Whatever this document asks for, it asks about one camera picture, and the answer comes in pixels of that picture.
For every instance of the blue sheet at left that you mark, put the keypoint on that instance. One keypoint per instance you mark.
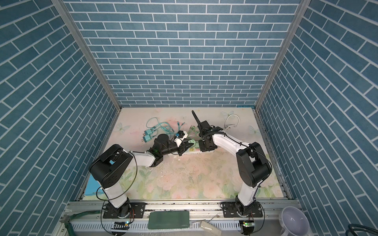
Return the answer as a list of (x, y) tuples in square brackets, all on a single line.
[(91, 187)]

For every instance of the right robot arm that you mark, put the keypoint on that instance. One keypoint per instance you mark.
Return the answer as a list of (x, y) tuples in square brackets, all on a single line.
[(253, 166)]

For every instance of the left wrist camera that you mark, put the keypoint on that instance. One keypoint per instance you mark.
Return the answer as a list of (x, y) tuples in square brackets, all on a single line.
[(179, 137)]

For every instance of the white power strip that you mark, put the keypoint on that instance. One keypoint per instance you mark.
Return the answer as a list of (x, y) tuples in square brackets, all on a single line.
[(193, 149)]

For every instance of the white small device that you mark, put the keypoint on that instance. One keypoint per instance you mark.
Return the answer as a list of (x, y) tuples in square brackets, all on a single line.
[(210, 228)]

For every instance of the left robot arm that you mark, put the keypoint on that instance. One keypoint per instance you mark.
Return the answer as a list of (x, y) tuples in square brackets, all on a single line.
[(109, 167)]

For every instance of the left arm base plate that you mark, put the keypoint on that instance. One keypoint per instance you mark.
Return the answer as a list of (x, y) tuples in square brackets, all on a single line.
[(126, 210)]

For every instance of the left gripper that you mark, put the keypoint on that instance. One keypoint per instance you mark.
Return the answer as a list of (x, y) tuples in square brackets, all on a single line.
[(181, 148)]

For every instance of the white bowl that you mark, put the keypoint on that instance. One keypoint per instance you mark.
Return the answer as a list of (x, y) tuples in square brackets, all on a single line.
[(293, 222)]

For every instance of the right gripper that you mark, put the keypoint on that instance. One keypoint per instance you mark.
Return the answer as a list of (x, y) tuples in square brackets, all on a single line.
[(200, 144)]

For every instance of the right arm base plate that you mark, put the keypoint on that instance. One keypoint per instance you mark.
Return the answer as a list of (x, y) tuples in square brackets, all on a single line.
[(236, 209)]

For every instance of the teal charger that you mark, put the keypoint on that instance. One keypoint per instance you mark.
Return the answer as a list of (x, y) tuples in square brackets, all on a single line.
[(150, 132), (147, 138)]

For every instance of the green charger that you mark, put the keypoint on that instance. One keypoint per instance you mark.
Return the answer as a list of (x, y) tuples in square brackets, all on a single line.
[(192, 141)]

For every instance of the green box on rail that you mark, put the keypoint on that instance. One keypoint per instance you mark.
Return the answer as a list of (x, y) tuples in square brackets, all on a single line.
[(161, 220)]

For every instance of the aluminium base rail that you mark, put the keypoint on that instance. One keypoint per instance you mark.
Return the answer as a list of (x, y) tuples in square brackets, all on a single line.
[(84, 218)]

